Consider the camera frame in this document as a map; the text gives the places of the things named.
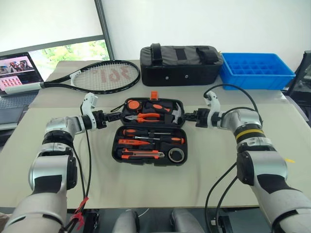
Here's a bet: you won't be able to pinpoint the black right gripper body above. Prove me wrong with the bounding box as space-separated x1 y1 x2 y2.
195 108 212 129

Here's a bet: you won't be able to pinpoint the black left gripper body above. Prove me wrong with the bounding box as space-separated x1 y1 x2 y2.
93 110 109 130

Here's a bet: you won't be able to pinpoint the long shaft orange black screwdriver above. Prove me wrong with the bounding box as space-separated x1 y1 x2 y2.
122 129 171 137

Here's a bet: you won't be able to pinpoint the short shaft orange black screwdriver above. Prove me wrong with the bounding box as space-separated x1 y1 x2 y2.
134 135 186 145

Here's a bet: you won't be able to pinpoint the orange voltage tester pen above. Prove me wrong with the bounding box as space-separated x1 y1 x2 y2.
118 138 152 147

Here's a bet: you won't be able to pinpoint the orange black utility knife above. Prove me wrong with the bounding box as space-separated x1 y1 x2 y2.
121 148 165 160

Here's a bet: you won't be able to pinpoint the black electrical tape roll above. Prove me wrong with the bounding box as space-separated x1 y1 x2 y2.
168 148 186 163

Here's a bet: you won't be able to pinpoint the black tool case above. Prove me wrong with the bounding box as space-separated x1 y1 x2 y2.
111 91 188 168

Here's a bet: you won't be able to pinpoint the orange black tape measure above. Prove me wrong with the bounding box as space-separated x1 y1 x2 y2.
110 99 142 114

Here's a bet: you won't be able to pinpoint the black white tennis racket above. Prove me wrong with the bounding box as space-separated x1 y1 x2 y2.
4 60 142 96

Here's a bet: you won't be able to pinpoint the black grey fabric bag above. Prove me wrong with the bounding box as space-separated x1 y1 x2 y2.
139 43 225 87

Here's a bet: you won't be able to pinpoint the blue plastic divided crate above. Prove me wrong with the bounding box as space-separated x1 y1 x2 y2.
220 52 297 91

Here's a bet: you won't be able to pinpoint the open laptop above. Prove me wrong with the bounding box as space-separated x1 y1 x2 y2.
0 51 45 126

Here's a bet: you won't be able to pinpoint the grey rounded shape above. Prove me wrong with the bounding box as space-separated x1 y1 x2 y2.
171 208 205 233
114 209 142 233

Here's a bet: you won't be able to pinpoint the black block under table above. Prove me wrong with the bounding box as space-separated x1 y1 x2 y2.
210 213 232 233
82 209 101 233

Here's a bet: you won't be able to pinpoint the black mesh office chair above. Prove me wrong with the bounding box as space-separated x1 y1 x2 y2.
287 50 311 105

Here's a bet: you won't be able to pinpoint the claw hammer orange black handle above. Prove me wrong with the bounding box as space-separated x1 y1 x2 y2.
142 101 186 125

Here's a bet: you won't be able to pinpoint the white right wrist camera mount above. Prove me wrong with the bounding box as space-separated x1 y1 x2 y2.
203 90 223 129

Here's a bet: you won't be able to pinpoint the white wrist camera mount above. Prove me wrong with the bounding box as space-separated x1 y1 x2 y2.
203 90 223 129
79 92 99 132

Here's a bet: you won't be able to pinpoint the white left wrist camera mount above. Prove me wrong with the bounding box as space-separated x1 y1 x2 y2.
79 92 99 132

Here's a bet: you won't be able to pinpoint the orange handled pliers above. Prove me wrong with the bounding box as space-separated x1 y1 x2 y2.
124 112 161 124

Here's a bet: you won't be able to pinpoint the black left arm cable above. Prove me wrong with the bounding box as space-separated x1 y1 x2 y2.
61 125 95 233

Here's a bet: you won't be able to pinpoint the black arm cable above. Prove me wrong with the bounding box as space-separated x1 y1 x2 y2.
61 125 95 233
202 83 265 233

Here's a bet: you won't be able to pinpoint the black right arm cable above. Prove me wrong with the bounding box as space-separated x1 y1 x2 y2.
202 83 265 233

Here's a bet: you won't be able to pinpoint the grey window frame post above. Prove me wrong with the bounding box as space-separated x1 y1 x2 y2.
93 0 116 62

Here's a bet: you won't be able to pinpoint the red cable tie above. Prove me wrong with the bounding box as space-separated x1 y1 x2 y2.
72 196 90 223

